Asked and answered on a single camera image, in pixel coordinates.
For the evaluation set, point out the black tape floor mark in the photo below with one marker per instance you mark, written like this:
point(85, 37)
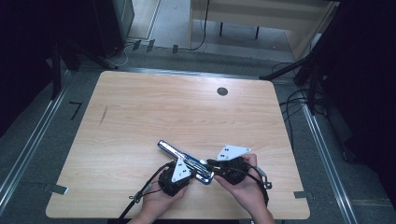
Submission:
point(75, 109)

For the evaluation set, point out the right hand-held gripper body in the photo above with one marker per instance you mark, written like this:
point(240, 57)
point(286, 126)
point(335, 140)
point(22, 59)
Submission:
point(233, 171)

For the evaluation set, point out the person's left hand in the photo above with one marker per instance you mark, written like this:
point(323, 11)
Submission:
point(158, 202)

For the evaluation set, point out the black metal stand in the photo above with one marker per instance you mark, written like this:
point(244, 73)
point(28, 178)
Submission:
point(56, 71)
point(313, 81)

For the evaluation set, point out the metal floor rail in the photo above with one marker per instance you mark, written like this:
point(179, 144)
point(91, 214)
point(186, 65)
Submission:
point(34, 143)
point(327, 161)

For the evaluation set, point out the dark round table grommet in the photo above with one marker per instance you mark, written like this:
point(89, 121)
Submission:
point(222, 91)

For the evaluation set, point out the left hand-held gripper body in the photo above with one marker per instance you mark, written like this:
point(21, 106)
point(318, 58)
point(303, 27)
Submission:
point(174, 183)

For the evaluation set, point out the blue stapler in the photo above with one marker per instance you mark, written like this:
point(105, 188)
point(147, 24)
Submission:
point(174, 151)

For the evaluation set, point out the person's right hand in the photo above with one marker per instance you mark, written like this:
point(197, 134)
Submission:
point(249, 193)

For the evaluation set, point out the dark cabinet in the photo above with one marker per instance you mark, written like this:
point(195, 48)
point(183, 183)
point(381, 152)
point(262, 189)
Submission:
point(112, 25)

